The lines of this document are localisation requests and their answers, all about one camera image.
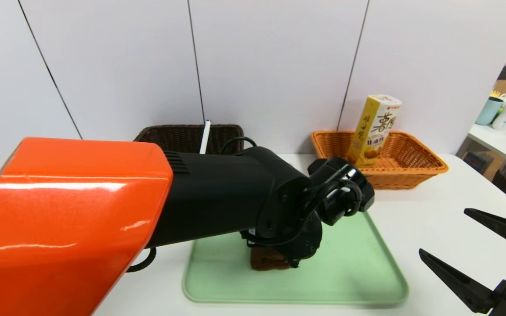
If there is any yellow potato chips box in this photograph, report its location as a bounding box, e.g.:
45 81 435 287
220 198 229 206
347 95 402 168

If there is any brown towel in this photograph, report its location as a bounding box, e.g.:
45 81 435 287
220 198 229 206
250 246 293 271

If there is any white marker pen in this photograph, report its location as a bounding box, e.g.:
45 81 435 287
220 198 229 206
199 120 211 155

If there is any orange wicker basket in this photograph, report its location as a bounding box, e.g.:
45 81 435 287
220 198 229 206
310 130 448 190

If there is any dark brown wicker basket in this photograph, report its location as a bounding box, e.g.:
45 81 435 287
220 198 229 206
134 124 245 155

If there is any white side table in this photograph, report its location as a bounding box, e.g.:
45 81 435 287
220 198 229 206
467 124 506 172

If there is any light green plastic tray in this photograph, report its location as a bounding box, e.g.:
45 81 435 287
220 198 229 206
183 211 409 304

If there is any teal cup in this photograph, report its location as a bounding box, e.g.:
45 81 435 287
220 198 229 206
475 97 503 126

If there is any black camera cable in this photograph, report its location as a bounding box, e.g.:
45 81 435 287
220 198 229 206
221 136 257 155

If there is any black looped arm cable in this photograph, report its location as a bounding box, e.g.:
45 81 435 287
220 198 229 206
126 247 157 273

